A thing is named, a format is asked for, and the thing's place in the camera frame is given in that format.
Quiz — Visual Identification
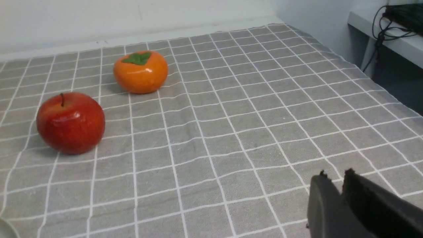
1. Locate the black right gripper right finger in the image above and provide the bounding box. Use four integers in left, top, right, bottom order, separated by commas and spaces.
342, 169, 423, 238

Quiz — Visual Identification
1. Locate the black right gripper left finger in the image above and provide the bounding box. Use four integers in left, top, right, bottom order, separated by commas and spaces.
306, 171, 376, 238

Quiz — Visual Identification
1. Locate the white side shelf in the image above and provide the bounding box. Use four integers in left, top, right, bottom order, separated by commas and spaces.
348, 3, 423, 76

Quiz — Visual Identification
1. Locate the orange persimmon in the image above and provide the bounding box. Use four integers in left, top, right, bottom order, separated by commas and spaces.
113, 50, 168, 94

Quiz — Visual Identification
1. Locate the red apple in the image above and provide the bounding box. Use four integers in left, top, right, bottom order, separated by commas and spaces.
36, 92, 105, 155

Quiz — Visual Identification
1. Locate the black cable bundle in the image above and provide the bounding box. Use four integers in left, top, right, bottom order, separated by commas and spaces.
363, 3, 423, 72

